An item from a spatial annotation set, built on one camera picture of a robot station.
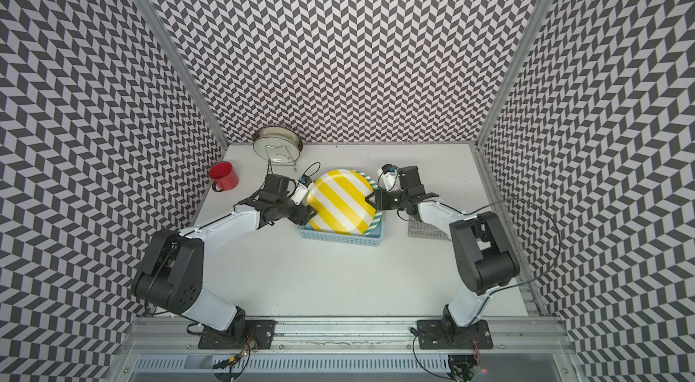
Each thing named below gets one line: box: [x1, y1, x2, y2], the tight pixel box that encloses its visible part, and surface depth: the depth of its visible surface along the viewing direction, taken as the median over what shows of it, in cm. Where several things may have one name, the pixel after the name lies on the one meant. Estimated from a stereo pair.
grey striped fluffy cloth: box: [407, 215, 452, 241], surface depth 93 cm
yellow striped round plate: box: [306, 169, 378, 237], surface depth 96 cm
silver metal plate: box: [252, 125, 304, 164], surface depth 107 cm
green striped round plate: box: [357, 171, 383, 237], surface depth 91 cm
